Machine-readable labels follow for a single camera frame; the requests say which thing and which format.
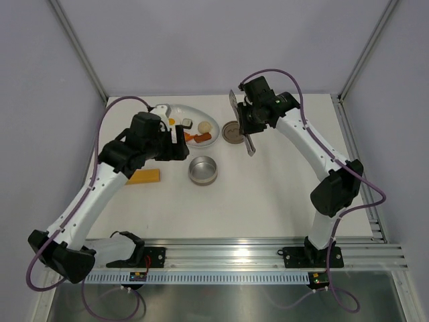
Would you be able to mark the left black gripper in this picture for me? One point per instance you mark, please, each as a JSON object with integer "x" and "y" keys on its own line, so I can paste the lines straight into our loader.
{"x": 175, "y": 151}

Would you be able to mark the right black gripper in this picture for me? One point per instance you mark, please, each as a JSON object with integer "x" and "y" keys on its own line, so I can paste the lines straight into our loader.
{"x": 244, "y": 127}

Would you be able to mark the metal tongs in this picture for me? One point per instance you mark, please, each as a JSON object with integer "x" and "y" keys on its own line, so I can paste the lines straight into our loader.
{"x": 246, "y": 138}

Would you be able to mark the beige bun toy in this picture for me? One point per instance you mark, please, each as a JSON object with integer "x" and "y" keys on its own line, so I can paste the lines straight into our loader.
{"x": 204, "y": 127}

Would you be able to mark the round metal lunch box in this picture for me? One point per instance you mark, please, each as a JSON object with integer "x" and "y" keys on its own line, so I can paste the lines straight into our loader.
{"x": 202, "y": 170}

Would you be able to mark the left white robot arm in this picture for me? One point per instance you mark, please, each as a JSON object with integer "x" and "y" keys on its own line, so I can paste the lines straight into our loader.
{"x": 61, "y": 247}

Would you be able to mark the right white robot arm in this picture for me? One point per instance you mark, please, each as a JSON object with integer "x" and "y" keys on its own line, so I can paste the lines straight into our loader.
{"x": 338, "y": 177}

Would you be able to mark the yellow wooden block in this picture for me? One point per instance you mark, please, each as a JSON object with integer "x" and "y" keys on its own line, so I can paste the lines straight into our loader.
{"x": 145, "y": 176}

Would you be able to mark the orange carrot piece toy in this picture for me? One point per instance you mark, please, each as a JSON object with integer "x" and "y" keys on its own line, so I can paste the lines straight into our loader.
{"x": 188, "y": 137}

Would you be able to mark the white oval plate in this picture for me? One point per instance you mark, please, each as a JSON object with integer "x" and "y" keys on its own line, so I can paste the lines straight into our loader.
{"x": 184, "y": 111}

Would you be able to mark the sushi roll toy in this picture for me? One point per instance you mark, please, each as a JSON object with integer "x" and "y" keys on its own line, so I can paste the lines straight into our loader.
{"x": 187, "y": 123}

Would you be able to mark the orange sausage toy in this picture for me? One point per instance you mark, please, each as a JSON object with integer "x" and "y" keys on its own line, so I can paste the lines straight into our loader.
{"x": 202, "y": 138}

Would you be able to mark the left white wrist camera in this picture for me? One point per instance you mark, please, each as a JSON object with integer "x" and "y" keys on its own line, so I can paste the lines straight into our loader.
{"x": 163, "y": 111}

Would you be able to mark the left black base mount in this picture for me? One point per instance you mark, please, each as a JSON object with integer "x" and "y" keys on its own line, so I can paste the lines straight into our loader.
{"x": 154, "y": 257}

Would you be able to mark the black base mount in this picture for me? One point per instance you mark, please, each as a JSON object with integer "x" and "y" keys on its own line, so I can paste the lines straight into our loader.
{"x": 302, "y": 257}
{"x": 154, "y": 257}

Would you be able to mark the left aluminium frame post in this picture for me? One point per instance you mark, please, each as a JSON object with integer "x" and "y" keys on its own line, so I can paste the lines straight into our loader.
{"x": 67, "y": 27}

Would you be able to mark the aluminium frame post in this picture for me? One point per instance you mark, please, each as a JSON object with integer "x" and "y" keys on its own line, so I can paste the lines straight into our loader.
{"x": 370, "y": 45}
{"x": 67, "y": 27}

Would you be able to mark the white slotted cable duct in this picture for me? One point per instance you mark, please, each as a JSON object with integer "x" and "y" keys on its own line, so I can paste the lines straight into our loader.
{"x": 199, "y": 278}

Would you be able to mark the aluminium front rail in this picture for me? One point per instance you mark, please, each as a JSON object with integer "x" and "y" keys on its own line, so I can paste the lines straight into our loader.
{"x": 261, "y": 254}

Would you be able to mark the right aluminium frame post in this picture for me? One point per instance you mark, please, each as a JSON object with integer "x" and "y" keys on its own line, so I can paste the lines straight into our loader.
{"x": 370, "y": 45}

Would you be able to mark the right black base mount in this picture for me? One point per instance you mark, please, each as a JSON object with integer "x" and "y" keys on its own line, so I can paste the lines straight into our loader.
{"x": 302, "y": 257}

